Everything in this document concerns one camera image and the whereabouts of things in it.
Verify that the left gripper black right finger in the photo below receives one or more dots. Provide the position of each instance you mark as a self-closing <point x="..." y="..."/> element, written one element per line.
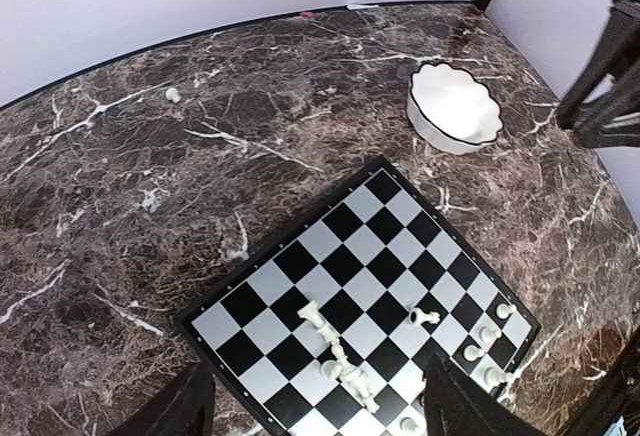
<point x="455" y="405"/>

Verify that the white chess queen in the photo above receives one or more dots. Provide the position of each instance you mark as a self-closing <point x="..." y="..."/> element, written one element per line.
<point x="357" y="380"/>

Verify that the white chess bishop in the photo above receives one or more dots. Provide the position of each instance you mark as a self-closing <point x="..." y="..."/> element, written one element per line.
<point x="339" y="353"/>

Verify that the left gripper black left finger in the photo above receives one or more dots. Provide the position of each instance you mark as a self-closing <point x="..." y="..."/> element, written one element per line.
<point x="185" y="406"/>

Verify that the black and white chessboard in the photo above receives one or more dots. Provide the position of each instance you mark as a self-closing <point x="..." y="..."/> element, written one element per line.
<point x="368" y="254"/>

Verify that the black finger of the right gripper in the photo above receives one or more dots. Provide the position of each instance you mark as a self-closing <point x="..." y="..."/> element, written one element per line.
<point x="616" y="55"/>
<point x="612" y="119"/>

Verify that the white chess pawn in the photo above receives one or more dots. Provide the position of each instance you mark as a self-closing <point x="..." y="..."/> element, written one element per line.
<point x="494" y="377"/>
<point x="409" y="426"/>
<point x="489" y="335"/>
<point x="472" y="353"/>
<point x="173" y="95"/>
<point x="503" y="311"/>

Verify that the white scalloped bowl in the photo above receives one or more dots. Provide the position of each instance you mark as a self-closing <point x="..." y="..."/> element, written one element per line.
<point x="451" y="110"/>

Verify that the white chess king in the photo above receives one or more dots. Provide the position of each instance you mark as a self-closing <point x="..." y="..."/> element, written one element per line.
<point x="310" y="313"/>

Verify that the white chess knight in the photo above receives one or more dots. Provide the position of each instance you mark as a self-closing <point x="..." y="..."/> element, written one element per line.
<point x="331" y="369"/>

